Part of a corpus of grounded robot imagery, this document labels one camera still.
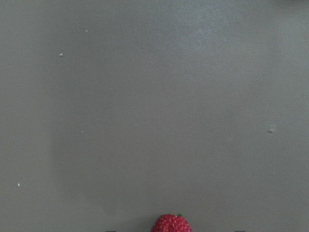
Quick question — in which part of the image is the red strawberry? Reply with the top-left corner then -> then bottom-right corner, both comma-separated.
151,214 -> 193,232

